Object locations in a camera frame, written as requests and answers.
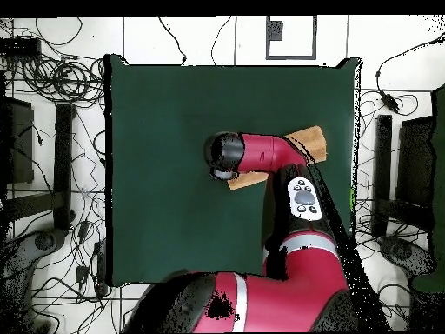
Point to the tan terry towel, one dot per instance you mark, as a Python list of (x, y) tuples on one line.
[(313, 141)]

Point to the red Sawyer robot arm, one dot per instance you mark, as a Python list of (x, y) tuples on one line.
[(295, 299)]

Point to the dark green table cloth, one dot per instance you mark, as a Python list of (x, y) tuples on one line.
[(174, 104)]

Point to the bright green tag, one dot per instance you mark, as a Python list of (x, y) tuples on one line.
[(352, 198)]

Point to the black power strip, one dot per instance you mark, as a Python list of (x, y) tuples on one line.
[(100, 268)]

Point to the black stand base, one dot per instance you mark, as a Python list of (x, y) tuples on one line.
[(63, 156), (382, 167)]

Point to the small black adapter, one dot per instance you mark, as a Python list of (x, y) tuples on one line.
[(81, 274)]

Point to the black power adapter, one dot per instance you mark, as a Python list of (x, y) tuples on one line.
[(389, 101)]

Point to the grey chair base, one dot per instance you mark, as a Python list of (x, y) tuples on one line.
[(403, 254), (21, 250)]

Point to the black box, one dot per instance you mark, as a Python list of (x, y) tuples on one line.
[(19, 139), (415, 163)]

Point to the black box device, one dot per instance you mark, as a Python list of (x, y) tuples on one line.
[(19, 47)]

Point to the grey floor frame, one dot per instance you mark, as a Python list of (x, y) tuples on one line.
[(267, 38)]

